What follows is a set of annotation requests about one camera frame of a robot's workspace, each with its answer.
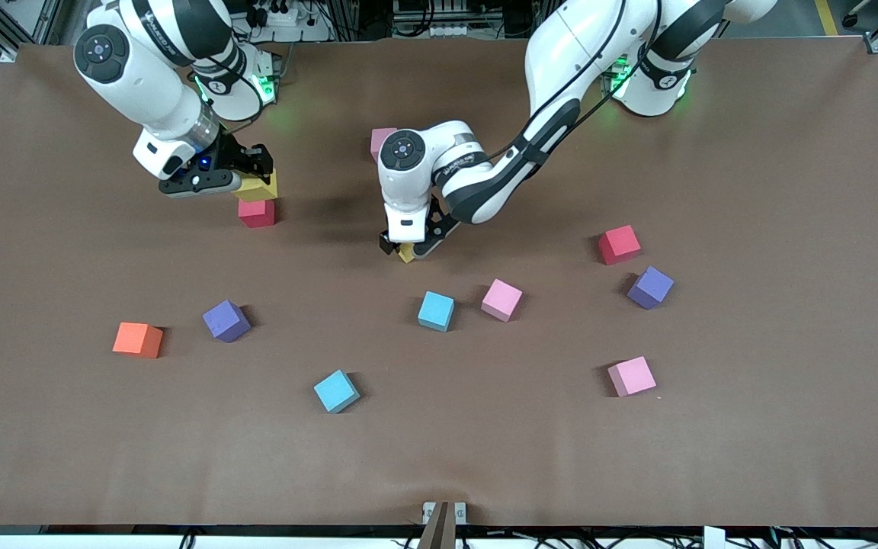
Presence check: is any pink foam cube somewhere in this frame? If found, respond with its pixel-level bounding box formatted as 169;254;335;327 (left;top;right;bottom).
370;127;399;164
607;356;657;398
481;278;524;323

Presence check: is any blue foam cube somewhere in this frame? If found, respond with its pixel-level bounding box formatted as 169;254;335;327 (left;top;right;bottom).
417;291;456;332
313;370;361;414

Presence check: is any red foam cube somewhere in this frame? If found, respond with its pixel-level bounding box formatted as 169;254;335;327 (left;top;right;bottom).
238;198;276;229
598;225;642;266

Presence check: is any white power strip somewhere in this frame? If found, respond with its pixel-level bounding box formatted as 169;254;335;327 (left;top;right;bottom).
245;0;312;28

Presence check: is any purple foam cube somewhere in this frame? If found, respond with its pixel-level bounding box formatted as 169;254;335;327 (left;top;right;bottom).
202;300;252;343
626;265;675;310

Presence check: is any orange foam cube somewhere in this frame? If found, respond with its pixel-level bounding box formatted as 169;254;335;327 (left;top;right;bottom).
112;322;165;359

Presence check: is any metal equipment rack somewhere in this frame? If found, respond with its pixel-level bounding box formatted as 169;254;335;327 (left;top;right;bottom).
392;0;472;39

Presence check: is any brown paper table cover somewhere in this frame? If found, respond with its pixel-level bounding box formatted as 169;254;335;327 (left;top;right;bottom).
0;37;878;528

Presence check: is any small metal bracket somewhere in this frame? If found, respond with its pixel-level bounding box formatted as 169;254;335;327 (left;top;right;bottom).
422;501;468;525

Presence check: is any grey camera support post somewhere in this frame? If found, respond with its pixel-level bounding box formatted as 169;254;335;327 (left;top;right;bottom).
417;501;457;549

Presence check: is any white table edge rail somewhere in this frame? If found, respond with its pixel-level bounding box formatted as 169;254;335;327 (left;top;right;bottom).
0;525;878;549

